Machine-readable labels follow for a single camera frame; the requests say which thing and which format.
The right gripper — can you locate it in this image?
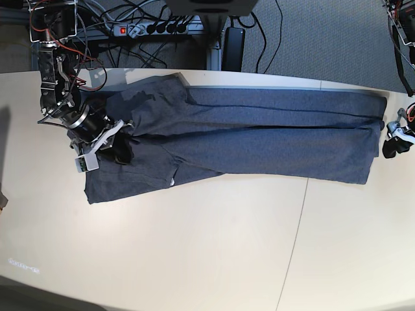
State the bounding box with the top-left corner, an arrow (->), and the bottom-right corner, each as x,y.
66,105 -> 134,165

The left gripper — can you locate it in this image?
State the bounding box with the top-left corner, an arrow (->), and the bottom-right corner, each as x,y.
382,125 -> 415,159

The blue-grey T-shirt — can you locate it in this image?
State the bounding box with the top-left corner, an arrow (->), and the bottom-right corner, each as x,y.
84,75 -> 387,203

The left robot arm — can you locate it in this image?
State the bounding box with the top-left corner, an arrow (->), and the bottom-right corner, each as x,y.
381,1 -> 414,159

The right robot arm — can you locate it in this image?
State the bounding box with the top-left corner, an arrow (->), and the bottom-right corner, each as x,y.
27,1 -> 133,172

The white power strip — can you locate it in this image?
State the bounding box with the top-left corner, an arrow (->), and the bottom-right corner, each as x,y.
112,21 -> 189,39

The brown object at table edge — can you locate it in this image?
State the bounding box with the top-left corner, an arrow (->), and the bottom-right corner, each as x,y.
0,192 -> 8,213

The small white table label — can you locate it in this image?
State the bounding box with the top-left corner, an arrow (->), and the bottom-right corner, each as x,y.
8,258 -> 40,274

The black power adapter brick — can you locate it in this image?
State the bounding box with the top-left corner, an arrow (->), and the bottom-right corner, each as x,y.
222,27 -> 245,72

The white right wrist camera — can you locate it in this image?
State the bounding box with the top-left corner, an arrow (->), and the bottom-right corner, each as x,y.
75,120 -> 134,172

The grey base camera mount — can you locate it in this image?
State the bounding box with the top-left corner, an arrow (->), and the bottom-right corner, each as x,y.
165,0 -> 258,16

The aluminium table frame leg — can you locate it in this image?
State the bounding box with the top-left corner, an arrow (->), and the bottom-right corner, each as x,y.
200,15 -> 225,71

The black cable on carpet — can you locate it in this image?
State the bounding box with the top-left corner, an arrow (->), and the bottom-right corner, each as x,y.
233,0 -> 283,75

